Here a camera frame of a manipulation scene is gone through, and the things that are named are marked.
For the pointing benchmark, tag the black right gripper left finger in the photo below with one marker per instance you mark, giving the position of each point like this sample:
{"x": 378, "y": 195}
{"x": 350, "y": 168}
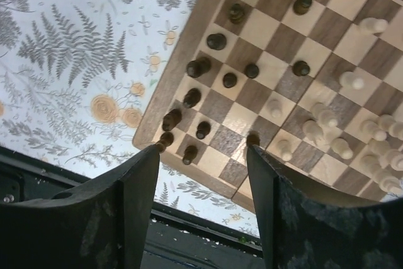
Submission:
{"x": 101, "y": 223}

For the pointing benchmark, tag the dark chess pawn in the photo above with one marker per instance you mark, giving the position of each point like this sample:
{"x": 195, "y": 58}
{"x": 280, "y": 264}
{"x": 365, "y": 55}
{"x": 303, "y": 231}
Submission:
{"x": 190, "y": 154}
{"x": 251, "y": 71}
{"x": 229, "y": 80}

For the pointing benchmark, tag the dark chess bishop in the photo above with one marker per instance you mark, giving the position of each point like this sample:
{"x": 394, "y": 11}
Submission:
{"x": 192, "y": 98}

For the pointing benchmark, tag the white chess pawn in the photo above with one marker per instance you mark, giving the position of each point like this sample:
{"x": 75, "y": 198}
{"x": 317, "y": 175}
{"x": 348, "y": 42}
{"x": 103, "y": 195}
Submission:
{"x": 274, "y": 108}

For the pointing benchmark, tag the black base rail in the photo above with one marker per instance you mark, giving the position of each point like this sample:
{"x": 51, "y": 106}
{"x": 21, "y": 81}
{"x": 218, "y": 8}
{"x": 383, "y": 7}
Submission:
{"x": 167, "y": 244}

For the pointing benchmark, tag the dark chess knight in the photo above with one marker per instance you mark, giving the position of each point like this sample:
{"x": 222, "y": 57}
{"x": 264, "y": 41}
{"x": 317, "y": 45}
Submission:
{"x": 171, "y": 119}

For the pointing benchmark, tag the wooden chess board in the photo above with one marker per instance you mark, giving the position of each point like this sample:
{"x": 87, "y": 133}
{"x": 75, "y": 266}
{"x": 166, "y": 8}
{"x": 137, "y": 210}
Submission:
{"x": 336, "y": 68}

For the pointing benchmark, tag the floral table mat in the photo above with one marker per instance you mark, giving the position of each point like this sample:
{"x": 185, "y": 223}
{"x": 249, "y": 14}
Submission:
{"x": 77, "y": 75}

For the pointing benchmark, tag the dark chess king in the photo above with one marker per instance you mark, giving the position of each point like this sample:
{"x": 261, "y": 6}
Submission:
{"x": 198, "y": 67}

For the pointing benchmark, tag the dark chess rook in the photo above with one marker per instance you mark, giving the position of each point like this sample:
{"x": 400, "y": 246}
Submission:
{"x": 216, "y": 41}
{"x": 165, "y": 140}

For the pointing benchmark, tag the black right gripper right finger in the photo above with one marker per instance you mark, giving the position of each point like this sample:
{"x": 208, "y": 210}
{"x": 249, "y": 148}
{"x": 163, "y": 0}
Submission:
{"x": 305, "y": 224}

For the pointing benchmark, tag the dark chess piece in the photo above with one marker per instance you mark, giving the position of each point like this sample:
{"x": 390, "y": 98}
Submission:
{"x": 252, "y": 139}

